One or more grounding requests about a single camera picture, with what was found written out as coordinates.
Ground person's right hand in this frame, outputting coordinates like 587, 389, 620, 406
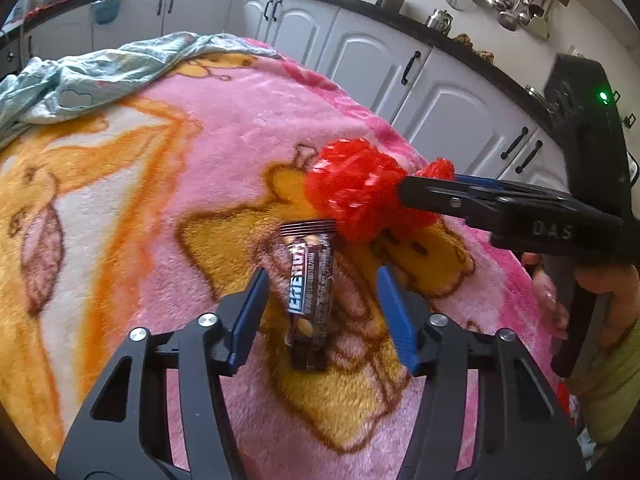
521, 252, 640, 343

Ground light blue cloth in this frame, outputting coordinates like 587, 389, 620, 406
0, 31, 281, 148

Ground white kitchen cabinets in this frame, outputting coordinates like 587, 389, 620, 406
0, 0, 571, 191

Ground red plastic bag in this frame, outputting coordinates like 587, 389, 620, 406
556, 379, 582, 412

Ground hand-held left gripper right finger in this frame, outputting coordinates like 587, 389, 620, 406
376, 265, 587, 480

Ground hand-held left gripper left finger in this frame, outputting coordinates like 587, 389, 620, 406
56, 266, 271, 480

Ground steel lidded pot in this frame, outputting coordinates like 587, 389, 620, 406
426, 8, 453, 35

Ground teal hanging basket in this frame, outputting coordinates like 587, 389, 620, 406
91, 0, 123, 25

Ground pink printed blanket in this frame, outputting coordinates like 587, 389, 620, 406
0, 35, 576, 476

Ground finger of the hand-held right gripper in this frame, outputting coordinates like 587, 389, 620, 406
397, 174, 507, 235
452, 174, 576, 202

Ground hanging steel utensils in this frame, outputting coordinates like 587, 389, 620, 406
472, 0, 571, 41

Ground brown dried food pile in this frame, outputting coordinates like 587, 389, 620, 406
452, 32, 496, 63

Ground brown chocolate bar wrapper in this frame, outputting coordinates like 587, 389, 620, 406
279, 220, 337, 372

